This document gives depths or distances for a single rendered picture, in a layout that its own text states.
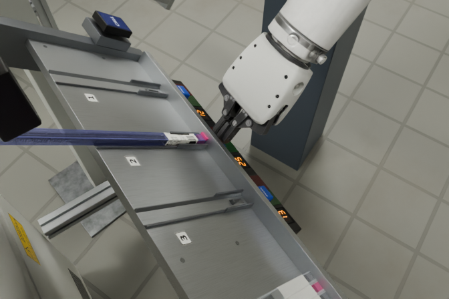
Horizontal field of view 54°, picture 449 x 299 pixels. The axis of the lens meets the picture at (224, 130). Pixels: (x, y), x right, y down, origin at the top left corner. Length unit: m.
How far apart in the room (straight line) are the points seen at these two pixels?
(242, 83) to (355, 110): 1.03
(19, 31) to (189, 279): 0.38
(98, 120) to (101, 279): 0.86
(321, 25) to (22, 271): 0.54
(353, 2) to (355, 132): 1.03
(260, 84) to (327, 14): 0.13
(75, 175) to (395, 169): 1.03
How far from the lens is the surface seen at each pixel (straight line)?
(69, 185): 1.48
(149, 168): 0.52
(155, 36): 1.80
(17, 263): 0.74
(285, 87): 0.58
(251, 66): 0.61
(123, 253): 1.36
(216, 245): 0.50
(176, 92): 0.68
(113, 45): 0.70
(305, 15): 0.57
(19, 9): 0.87
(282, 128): 1.29
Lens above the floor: 1.27
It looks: 58 degrees down
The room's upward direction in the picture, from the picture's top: straight up
